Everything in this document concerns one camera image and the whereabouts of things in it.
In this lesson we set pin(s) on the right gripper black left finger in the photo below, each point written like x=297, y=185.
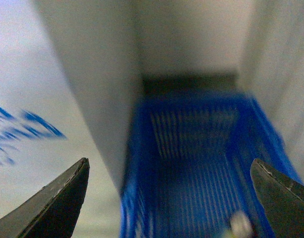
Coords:
x=54, y=210

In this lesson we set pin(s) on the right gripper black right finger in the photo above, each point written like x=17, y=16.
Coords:
x=282, y=199

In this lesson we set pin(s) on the blue plastic crate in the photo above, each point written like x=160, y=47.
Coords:
x=189, y=165

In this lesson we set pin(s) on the white blue chest freezer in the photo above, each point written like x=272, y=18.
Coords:
x=69, y=76

